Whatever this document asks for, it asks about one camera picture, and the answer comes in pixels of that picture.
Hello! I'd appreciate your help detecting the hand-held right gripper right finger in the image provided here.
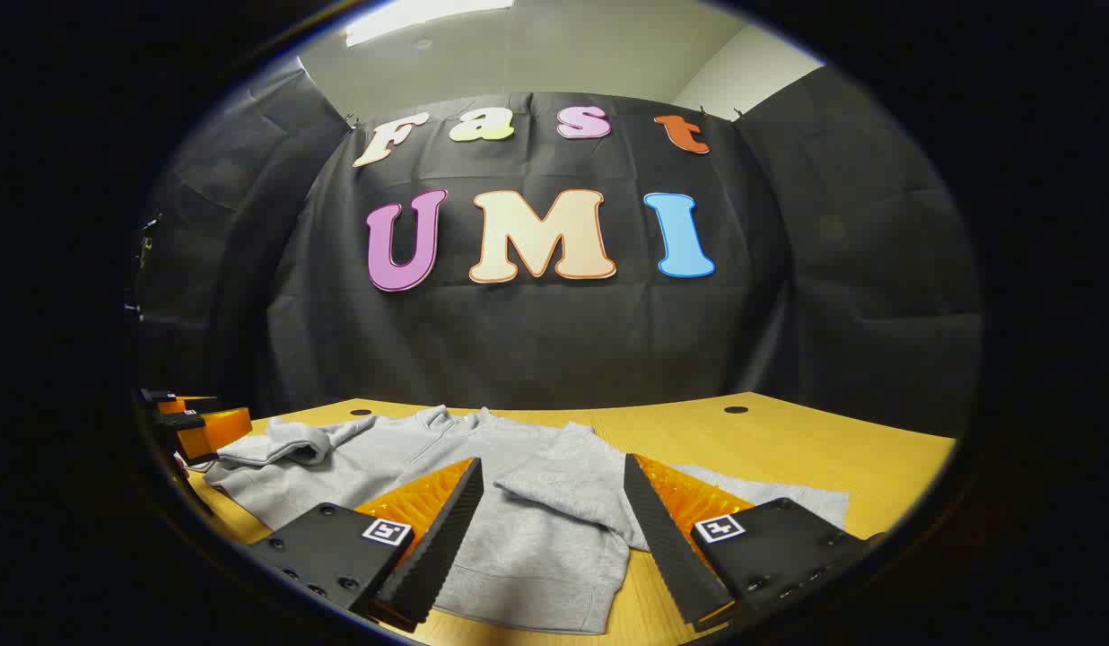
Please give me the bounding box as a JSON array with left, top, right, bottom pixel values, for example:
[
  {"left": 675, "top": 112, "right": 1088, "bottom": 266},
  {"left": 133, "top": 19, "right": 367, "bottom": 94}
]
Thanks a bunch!
[{"left": 623, "top": 453, "right": 887, "bottom": 629}]

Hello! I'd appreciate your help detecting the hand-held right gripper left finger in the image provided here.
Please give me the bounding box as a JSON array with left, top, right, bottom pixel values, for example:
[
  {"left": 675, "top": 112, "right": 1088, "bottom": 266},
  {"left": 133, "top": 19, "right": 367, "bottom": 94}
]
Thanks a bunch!
[{"left": 249, "top": 456, "right": 485, "bottom": 633}]

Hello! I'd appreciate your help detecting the grey sweatshirt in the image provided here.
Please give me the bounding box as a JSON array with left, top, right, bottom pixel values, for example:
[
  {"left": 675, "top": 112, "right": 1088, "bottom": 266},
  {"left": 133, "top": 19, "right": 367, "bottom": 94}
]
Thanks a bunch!
[{"left": 188, "top": 406, "right": 850, "bottom": 636}]

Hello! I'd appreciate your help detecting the black backdrop cloth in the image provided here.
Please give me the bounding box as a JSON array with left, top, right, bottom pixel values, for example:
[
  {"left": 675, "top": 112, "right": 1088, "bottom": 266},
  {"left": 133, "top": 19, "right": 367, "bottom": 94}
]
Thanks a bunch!
[{"left": 133, "top": 58, "right": 984, "bottom": 441}]

